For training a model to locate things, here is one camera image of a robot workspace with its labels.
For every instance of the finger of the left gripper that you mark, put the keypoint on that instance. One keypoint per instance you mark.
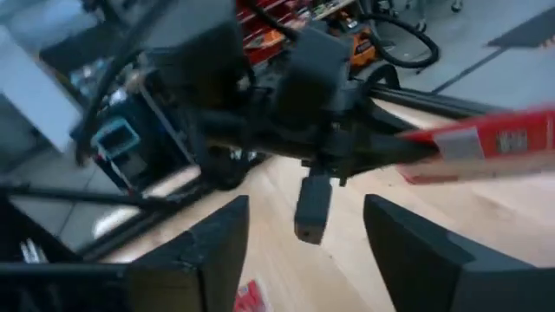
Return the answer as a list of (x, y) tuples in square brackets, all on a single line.
[(381, 147), (312, 208)]

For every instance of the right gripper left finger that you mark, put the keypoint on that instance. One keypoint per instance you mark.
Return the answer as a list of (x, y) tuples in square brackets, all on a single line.
[(173, 281)]

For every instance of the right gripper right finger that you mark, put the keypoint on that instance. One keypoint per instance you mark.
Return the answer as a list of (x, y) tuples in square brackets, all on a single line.
[(433, 277)]

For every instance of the red popcorn bag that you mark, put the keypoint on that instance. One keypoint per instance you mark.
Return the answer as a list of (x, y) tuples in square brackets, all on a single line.
[(511, 138), (249, 299)]

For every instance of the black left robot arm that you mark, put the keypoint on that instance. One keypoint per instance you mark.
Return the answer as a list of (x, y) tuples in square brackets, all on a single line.
[(195, 52)]

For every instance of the red tool chest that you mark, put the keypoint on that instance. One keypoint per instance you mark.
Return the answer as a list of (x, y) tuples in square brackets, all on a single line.
[(264, 43)]

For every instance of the orange black shop vacuum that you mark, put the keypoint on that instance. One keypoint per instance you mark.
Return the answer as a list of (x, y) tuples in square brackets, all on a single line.
[(362, 47)]

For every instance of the light blue framed box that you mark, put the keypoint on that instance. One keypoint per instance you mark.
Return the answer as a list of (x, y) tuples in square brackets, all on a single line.
[(113, 123)]

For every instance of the black striped floor mat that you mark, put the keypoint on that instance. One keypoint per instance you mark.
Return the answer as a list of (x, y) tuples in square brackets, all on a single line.
[(524, 30)]

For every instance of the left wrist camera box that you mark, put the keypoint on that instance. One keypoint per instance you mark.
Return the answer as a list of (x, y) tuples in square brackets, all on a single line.
[(312, 73)]

